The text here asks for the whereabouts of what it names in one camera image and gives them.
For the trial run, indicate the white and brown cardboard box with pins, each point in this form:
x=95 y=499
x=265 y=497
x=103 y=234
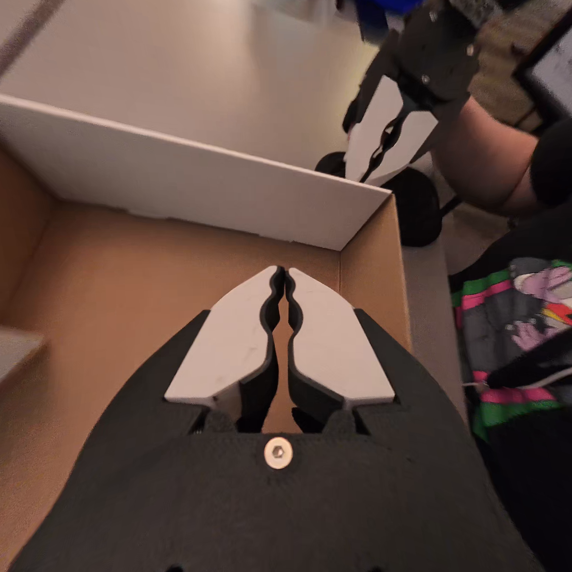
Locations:
x=134 y=286

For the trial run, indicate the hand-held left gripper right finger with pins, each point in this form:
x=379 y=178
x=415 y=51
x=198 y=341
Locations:
x=330 y=348

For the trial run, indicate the person's colourful printed clothing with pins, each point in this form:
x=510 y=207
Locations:
x=518 y=321

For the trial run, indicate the black framed screen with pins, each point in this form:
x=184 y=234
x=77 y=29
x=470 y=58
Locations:
x=552 y=76

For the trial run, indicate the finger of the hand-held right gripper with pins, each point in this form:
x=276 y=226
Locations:
x=373 y=134
x=409 y=147

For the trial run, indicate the blue object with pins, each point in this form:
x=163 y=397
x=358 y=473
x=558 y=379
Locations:
x=384 y=11

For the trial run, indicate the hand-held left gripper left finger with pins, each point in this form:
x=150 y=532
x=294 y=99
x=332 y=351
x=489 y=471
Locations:
x=228 y=344

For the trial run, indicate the person's right forearm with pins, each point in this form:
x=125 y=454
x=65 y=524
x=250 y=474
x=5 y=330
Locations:
x=482 y=156

